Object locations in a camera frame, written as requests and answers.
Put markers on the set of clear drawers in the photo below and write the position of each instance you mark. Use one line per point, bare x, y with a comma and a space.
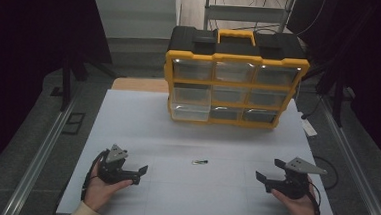
234, 72

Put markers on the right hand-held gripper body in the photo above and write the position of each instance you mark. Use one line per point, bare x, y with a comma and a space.
294, 185

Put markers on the aluminium rail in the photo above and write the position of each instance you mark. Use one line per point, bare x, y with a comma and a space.
38, 165
358, 168

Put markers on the person's left hand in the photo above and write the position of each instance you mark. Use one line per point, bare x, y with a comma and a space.
101, 192

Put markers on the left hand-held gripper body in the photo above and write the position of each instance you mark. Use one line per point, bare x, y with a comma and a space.
116, 169

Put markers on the yellow and black organizer cabinet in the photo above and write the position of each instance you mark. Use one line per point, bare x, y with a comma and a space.
235, 51

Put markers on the small black screw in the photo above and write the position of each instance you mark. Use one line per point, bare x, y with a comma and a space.
199, 161

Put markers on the black stand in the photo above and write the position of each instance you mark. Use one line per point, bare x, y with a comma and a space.
67, 86
338, 103

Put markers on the person's right hand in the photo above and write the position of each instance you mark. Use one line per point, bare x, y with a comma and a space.
301, 207

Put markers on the dark curtain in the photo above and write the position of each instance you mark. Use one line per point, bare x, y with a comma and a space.
365, 58
32, 44

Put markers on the black rectangular frame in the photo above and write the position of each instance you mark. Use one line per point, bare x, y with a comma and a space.
74, 123

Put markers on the wooden board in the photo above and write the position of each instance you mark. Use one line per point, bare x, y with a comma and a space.
139, 84

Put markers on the grey metal shelf stand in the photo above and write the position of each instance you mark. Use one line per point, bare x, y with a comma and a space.
247, 14

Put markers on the clear plastic drawer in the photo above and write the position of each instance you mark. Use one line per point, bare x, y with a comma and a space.
190, 113

